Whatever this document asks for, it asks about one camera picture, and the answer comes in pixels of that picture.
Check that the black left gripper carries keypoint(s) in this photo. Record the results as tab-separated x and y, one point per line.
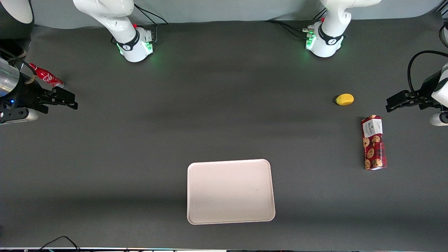
424	91

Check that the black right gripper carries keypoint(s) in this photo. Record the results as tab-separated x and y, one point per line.
25	95

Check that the red coke bottle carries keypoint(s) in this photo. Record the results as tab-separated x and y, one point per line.
47	77

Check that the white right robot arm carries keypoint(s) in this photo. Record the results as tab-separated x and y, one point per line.
133	49

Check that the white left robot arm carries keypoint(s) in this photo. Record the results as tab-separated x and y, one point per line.
327	45

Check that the beige plastic tray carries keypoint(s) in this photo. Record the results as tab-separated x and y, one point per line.
231	191

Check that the red tartan cookie box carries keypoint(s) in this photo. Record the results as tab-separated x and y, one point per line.
373	143

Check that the dark shoe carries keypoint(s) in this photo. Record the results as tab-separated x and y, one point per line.
22	54

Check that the yellow lemon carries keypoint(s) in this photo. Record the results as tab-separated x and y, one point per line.
344	99

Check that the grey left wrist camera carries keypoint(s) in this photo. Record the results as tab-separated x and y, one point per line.
439	119

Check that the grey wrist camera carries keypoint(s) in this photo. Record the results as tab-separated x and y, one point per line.
439	119
21	116

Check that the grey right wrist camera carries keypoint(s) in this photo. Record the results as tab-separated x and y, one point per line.
21	116

